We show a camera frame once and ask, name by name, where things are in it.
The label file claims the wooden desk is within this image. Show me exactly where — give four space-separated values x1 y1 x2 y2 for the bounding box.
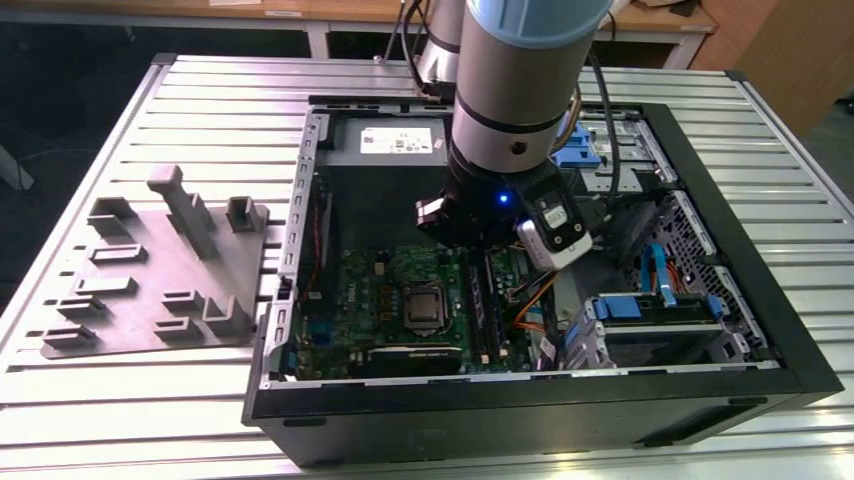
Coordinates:
0 0 721 71

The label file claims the black graphics card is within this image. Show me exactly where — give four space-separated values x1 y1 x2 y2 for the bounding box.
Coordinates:
365 344 464 379

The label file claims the silver CPU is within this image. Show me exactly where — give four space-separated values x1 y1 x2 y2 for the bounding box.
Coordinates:
406 293 446 321

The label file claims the hard disk in blue carrier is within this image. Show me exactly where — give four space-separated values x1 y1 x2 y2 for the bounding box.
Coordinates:
596 293 727 329

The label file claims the grey chair leg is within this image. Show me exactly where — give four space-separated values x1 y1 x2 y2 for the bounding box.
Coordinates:
0 144 35 191

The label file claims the grey power supply unit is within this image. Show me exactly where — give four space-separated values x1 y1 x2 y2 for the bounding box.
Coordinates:
318 115 462 249

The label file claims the black open PC case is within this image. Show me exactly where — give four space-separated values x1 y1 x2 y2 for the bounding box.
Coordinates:
241 93 847 469

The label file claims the wooden cabinet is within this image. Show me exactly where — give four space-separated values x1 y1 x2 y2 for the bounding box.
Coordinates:
691 0 854 136

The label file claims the green motherboard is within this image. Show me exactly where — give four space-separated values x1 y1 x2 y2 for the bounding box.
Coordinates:
286 244 536 379

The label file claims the empty blue disk carrier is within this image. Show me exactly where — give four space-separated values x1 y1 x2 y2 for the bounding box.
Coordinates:
553 124 606 169

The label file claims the orange wire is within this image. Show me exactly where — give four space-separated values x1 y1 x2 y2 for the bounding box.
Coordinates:
510 287 560 331

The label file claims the grey parts rack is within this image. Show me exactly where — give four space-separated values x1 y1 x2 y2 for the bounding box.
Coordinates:
39 163 274 360

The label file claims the metal disk bay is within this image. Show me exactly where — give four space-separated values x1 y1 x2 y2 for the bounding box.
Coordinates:
565 294 756 371

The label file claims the blue flat wire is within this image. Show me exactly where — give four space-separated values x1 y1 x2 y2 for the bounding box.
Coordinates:
641 243 680 307

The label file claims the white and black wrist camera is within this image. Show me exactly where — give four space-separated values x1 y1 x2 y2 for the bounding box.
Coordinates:
513 184 596 274

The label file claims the black RAM slot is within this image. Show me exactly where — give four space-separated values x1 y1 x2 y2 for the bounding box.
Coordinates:
466 247 490 364

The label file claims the metal drive cage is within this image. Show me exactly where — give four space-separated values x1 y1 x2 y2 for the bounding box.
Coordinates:
553 112 676 226

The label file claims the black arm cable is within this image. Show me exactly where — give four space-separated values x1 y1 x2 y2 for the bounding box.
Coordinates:
585 49 626 231

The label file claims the black CPU socket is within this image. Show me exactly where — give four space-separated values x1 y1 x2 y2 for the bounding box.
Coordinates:
397 280 453 337

